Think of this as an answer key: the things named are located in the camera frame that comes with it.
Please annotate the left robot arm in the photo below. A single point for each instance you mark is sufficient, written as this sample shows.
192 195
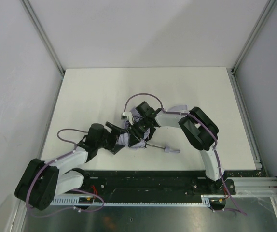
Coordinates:
43 180

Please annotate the aluminium frame post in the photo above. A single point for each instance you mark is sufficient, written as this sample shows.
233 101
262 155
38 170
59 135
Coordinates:
257 28
42 35

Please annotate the aluminium frame post left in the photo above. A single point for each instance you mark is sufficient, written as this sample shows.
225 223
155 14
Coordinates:
42 35

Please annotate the lilac folding umbrella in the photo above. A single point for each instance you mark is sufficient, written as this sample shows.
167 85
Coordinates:
156 118

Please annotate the aluminium frame post right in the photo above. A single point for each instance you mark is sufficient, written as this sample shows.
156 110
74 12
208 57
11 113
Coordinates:
257 28

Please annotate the aluminium rail front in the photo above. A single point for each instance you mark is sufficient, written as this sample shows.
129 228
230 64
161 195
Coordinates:
255 186

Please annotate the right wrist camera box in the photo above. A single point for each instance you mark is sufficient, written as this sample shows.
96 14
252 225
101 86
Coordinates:
126 115

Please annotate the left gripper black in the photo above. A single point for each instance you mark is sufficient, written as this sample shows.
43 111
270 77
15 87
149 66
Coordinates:
115 139

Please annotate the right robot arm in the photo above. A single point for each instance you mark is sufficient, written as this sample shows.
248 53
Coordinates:
202 134

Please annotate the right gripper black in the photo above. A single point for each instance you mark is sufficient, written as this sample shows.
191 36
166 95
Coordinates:
136 131

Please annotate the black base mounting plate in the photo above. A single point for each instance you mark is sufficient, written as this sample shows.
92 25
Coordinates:
155 187

